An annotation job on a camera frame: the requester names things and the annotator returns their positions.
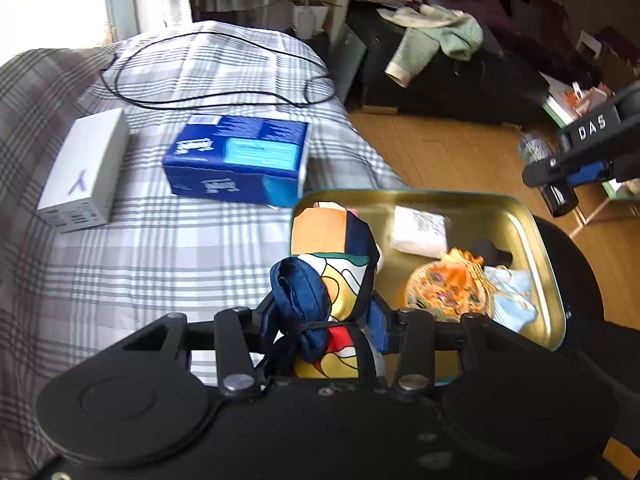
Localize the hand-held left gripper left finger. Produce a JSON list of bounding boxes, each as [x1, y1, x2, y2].
[[122, 292, 281, 396]]

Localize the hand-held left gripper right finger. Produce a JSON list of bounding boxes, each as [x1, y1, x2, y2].
[[366, 292, 521, 393]]

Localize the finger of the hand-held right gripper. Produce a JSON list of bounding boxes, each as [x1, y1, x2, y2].
[[572, 161, 615, 186], [522, 152, 608, 187]]

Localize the navy colourful bag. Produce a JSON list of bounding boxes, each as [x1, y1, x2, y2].
[[270, 201, 387, 381]]

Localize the teal tin tray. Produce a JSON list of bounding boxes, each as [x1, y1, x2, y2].
[[290, 189, 568, 386]]

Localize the orange embroidered drawstring pouch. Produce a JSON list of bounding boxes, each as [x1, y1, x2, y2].
[[405, 247, 493, 322]]

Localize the black mushroom makeup sponge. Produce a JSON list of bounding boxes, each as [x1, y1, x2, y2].
[[470, 240, 514, 267]]

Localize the clear plastic white packet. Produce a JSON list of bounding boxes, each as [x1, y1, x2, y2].
[[389, 205, 449, 257]]

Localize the blue face mask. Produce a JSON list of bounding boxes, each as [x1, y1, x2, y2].
[[482, 266, 540, 333]]

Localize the orange white package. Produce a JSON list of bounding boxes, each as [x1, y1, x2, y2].
[[567, 82, 613, 111]]

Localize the black round stool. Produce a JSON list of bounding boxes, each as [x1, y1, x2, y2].
[[532, 217, 640, 461]]

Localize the black sofa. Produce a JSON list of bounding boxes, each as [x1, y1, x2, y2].
[[345, 5, 551, 126]]

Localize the grey plaid blanket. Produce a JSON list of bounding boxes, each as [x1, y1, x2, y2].
[[0, 20, 411, 466]]

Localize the blue tissue pack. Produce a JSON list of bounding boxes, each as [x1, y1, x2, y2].
[[162, 114, 311, 209]]

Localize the green knit garment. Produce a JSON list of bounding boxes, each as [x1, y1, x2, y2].
[[385, 10, 485, 86]]

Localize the cream cloth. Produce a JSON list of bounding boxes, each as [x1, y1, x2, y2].
[[376, 4, 463, 29]]

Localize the grey metal cabinet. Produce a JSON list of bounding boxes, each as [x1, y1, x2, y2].
[[327, 22, 368, 106]]

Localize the white phone box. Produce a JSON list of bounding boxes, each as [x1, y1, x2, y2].
[[36, 107, 131, 234]]

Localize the plant in white pot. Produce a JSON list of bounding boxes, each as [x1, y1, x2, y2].
[[286, 0, 343, 40]]

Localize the window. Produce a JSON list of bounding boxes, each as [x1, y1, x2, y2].
[[0, 0, 191, 48]]

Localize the black cable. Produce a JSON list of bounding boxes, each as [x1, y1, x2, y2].
[[100, 30, 336, 111]]

